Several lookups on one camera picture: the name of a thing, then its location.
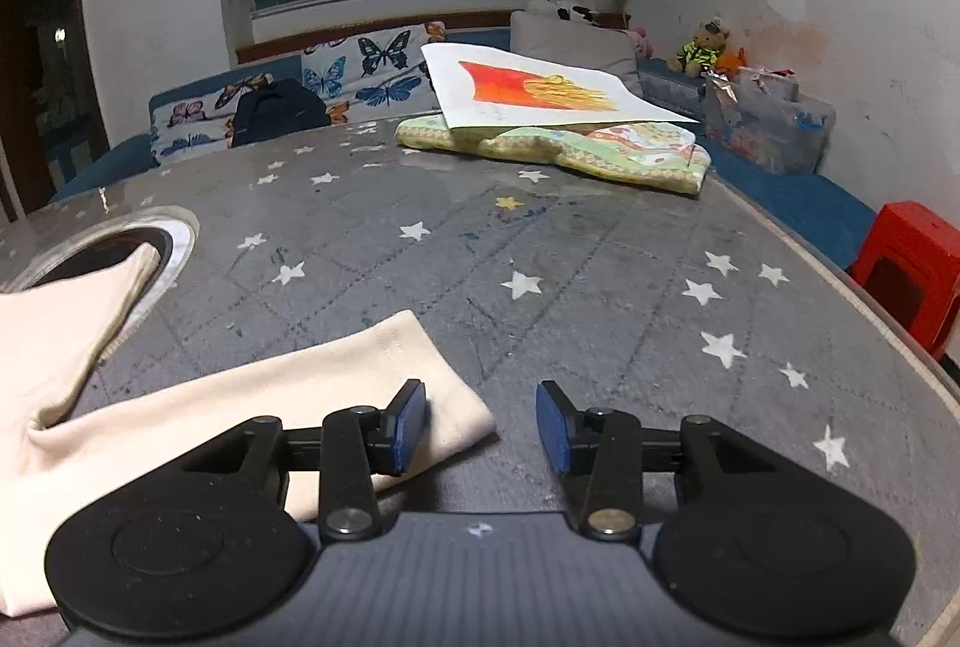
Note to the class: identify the cream pants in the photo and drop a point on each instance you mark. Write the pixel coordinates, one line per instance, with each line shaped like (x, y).
(112, 422)

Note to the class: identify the dark blue backpack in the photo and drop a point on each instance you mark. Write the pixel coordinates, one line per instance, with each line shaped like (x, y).
(277, 109)

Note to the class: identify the black and white plush toy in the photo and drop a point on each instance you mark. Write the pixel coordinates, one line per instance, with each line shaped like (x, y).
(562, 10)

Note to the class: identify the painting of red flag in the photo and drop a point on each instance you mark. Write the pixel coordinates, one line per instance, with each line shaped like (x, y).
(536, 83)

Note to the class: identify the red plastic stool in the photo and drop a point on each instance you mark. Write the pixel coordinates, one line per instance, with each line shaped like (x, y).
(911, 272)

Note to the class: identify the pink plush toy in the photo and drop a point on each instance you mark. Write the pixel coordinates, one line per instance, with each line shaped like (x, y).
(640, 44)

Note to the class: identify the green patterned folded blanket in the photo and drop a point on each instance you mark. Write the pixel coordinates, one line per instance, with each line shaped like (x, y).
(600, 152)

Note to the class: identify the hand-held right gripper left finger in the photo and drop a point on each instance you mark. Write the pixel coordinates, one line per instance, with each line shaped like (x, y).
(411, 422)

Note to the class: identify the clear plastic storage box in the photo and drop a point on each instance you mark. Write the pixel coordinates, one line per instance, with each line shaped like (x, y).
(769, 122)

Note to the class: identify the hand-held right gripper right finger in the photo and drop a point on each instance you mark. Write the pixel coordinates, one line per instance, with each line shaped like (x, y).
(552, 426)

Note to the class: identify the teddy bear in yellow vest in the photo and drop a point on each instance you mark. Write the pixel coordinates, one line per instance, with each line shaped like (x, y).
(703, 50)

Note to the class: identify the round metal table inset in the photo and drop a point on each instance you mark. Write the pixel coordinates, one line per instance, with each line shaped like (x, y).
(120, 246)

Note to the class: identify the grey pillow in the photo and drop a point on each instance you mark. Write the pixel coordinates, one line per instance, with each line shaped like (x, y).
(577, 47)

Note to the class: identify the butterfly print cushion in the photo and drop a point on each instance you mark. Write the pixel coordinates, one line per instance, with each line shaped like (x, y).
(352, 73)

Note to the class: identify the orange plush toy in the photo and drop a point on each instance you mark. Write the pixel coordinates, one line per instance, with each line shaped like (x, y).
(731, 64)

